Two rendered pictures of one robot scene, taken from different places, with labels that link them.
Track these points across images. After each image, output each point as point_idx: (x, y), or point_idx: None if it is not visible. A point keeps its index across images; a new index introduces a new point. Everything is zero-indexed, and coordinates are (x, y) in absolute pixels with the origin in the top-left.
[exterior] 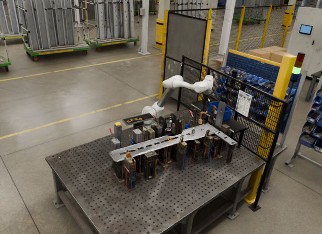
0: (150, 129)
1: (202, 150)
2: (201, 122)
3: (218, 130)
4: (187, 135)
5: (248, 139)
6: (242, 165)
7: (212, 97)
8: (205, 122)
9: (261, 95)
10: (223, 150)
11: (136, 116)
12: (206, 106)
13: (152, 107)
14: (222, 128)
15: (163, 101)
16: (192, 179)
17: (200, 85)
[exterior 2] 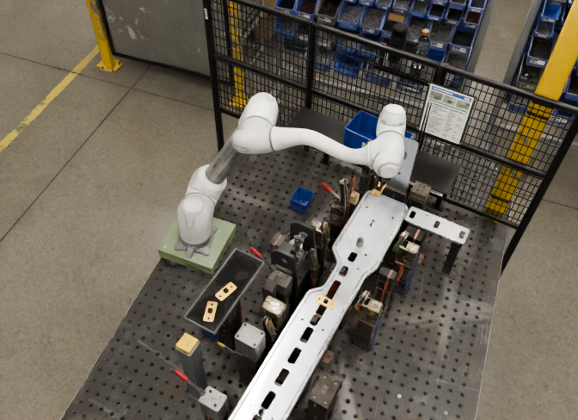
0: (269, 300)
1: None
2: (358, 199)
3: (406, 206)
4: (354, 264)
5: None
6: (475, 262)
7: (339, 100)
8: (325, 160)
9: (504, 95)
10: None
11: (215, 282)
12: (389, 180)
13: (198, 192)
14: (413, 196)
15: (227, 170)
16: (407, 363)
17: (394, 157)
